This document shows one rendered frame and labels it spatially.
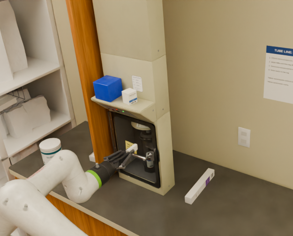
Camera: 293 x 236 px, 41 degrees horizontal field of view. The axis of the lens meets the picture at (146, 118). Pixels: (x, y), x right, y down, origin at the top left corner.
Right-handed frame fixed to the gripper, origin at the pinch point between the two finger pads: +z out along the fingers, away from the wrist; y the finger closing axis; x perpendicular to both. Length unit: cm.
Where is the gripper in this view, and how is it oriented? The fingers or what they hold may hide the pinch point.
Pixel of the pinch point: (131, 149)
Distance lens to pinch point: 186.2
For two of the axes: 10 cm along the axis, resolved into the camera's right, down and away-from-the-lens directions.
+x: 0.9, 8.7, 4.8
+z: 6.1, -4.3, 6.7
